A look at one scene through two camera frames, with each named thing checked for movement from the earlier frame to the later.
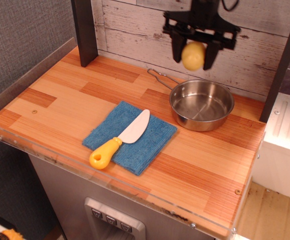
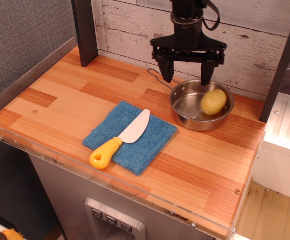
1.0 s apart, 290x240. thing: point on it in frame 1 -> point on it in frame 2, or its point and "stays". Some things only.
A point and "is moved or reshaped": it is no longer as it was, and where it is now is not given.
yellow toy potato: (193, 55) is moved or reshaped
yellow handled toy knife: (104, 154) stays
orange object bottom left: (13, 235) stays
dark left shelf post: (85, 26) stays
